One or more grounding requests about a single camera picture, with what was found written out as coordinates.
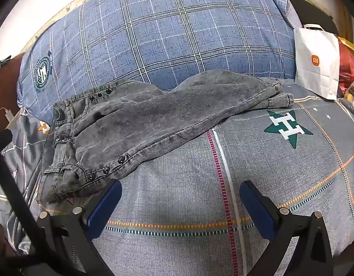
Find grey denim pants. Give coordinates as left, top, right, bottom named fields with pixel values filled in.
left=36, top=69, right=295, bottom=204

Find thick black cable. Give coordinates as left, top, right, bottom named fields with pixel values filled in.
left=0, top=138, right=68, bottom=276

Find black flat object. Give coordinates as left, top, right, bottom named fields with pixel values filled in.
left=289, top=0, right=341, bottom=35

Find grey star-print bed sheet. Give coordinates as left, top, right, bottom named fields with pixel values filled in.
left=0, top=83, right=354, bottom=276

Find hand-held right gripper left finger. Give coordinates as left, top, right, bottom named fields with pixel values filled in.
left=36, top=180, right=123, bottom=276

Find white paper bag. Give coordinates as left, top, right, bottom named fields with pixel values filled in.
left=293, top=24, right=340, bottom=101

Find red plastic bag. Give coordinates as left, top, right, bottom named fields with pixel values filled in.
left=336, top=39, right=354, bottom=92

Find yellow bag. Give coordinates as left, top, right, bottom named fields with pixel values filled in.
left=339, top=37, right=354, bottom=51

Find brown headboard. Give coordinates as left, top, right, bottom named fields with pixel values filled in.
left=0, top=55, right=25, bottom=138

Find clear plastic bag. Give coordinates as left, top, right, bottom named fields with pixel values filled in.
left=339, top=72, right=354, bottom=121

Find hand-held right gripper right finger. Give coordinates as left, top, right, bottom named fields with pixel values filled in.
left=240, top=180, right=334, bottom=276

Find blue plaid pillow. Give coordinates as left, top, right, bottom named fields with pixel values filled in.
left=17, top=0, right=298, bottom=121

